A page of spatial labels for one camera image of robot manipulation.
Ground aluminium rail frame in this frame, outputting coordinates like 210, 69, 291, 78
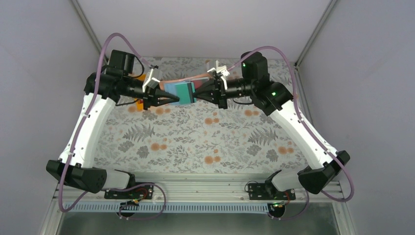
72, 173, 346, 214

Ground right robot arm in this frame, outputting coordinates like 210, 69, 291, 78
193, 51, 350, 194

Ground floral table cloth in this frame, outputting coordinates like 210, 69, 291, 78
87, 56, 320, 174

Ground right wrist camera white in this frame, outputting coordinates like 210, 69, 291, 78
207, 60, 230, 90

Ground yellow plastic bin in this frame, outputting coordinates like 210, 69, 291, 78
135, 73, 146, 112

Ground tan leather card holder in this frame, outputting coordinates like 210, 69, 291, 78
160, 73, 211, 106

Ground teal green card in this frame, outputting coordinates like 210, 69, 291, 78
175, 82, 196, 105

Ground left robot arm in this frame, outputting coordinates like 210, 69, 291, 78
46, 50, 179, 193

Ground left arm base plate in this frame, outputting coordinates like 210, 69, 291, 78
104, 182, 154, 200

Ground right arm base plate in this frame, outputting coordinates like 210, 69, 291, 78
246, 183, 296, 201

